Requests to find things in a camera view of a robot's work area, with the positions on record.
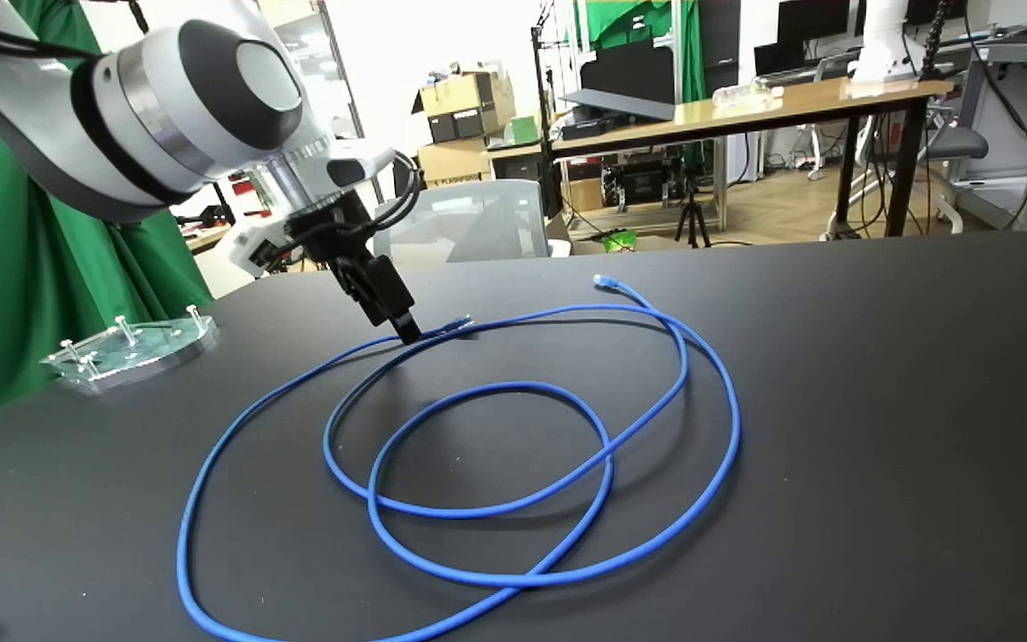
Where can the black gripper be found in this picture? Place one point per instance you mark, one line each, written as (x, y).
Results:
(341, 234)

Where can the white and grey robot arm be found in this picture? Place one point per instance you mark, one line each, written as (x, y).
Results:
(178, 108)

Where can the cardboard box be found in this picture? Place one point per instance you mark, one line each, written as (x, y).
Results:
(463, 102)

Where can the clear acrylic plate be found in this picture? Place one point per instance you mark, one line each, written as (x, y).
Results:
(132, 342)

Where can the small black tripod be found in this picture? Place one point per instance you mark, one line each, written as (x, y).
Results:
(693, 215)

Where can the green curtain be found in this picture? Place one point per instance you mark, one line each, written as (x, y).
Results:
(15, 297)

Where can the green backdrop cloth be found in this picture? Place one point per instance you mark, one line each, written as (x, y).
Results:
(642, 20)

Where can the long wooden table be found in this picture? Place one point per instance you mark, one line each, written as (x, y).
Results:
(775, 103)

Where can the black office chair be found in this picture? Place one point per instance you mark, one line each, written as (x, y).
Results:
(957, 148)

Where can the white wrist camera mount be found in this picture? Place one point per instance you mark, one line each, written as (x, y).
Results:
(263, 244)

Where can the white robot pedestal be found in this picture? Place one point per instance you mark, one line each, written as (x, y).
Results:
(884, 41)

